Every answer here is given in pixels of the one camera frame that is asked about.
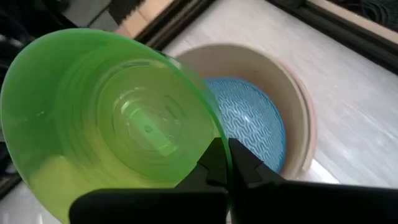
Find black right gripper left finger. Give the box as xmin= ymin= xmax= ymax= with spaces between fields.
xmin=68 ymin=136 xmax=233 ymax=224

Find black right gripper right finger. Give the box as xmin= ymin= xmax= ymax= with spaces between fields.
xmin=229 ymin=138 xmax=398 ymax=224

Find beige plastic bowl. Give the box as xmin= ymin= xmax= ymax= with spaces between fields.
xmin=173 ymin=42 xmax=313 ymax=182

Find blue patterned plastic bowl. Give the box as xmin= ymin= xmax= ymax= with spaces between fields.
xmin=203 ymin=77 xmax=287 ymax=174

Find green plastic bowl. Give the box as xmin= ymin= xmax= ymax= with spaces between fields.
xmin=0 ymin=27 xmax=234 ymax=224

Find orange plastic bowl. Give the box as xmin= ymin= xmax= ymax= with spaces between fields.
xmin=273 ymin=58 xmax=318 ymax=180

